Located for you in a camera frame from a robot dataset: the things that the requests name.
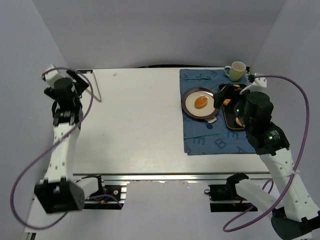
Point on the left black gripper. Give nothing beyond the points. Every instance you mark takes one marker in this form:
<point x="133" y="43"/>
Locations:
<point x="80" y="81"/>

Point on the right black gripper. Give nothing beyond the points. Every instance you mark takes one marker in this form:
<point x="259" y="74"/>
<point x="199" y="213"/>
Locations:
<point x="235" y="97"/>

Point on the small croissant bread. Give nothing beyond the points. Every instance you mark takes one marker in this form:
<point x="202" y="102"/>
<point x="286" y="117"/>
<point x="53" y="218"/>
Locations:
<point x="201" y="102"/>

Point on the round metal plate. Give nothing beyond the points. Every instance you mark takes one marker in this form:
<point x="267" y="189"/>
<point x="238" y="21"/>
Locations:
<point x="187" y="103"/>

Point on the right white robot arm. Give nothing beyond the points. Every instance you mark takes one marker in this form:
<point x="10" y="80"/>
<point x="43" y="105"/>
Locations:
<point x="293" y="214"/>

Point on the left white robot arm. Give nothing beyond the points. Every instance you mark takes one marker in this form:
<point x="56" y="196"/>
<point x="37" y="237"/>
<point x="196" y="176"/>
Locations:
<point x="58" y="191"/>

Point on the black rectangular tray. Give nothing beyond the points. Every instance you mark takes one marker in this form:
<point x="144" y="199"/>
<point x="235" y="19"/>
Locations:
<point x="227" y="111"/>

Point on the green plastic fork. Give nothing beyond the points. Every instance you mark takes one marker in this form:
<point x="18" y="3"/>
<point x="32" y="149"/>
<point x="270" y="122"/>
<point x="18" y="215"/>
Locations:
<point x="198" y="78"/>

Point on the round orange bun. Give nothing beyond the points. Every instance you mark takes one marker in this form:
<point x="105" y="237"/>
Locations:
<point x="238" y="121"/>

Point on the light green mug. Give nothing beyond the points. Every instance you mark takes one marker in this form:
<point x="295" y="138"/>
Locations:
<point x="235" y="71"/>

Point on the blue table label sticker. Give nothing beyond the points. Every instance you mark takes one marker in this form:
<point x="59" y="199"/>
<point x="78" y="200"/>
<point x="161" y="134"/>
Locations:
<point x="84" y="71"/>

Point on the blue letter placemat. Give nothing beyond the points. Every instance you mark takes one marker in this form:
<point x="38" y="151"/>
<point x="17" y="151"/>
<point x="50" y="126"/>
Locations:
<point x="201" y="137"/>

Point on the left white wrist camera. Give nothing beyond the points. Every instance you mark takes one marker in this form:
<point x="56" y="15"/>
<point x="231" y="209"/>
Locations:
<point x="51" y="77"/>

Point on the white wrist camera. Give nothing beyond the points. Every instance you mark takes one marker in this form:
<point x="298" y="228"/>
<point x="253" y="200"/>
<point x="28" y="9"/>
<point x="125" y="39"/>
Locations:
<point x="51" y="77"/>
<point x="256" y="83"/>

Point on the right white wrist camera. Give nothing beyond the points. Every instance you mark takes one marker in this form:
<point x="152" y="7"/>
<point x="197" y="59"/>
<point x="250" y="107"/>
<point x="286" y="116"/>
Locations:
<point x="256" y="83"/>

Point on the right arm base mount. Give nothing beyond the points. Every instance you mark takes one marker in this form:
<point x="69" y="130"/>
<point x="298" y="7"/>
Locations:
<point x="223" y="201"/>

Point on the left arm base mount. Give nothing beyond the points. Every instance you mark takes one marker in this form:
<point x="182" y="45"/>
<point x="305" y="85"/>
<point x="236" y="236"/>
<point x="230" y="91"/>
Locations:
<point x="113" y="198"/>

